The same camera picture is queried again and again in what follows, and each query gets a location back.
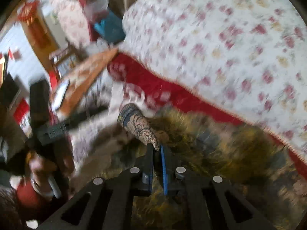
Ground floral cushioned chair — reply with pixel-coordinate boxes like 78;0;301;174
50;0;109;48

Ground brown patterned garment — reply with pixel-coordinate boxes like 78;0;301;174
99;108;306;229

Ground red sleeve cuff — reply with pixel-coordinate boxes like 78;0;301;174
16;179;47;210

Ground white floral bed sheet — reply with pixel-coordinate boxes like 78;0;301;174
121;0;306;151

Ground red floral plush blanket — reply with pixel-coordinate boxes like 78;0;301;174
69;52;307;180

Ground blue plastic bag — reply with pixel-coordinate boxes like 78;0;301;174
94;10;125;44

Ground person's left hand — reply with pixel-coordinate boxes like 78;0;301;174
26;145;74;201

